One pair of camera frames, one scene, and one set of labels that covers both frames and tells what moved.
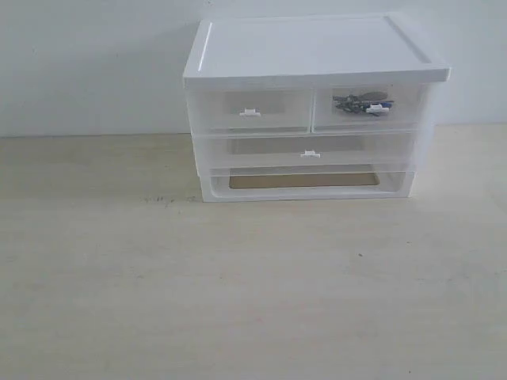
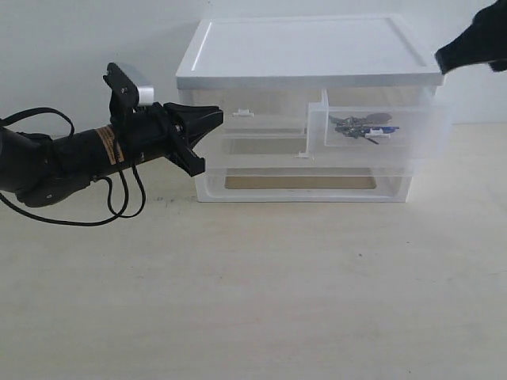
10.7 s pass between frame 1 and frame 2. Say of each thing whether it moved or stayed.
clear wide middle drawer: stayed
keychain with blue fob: moved
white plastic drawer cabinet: stayed
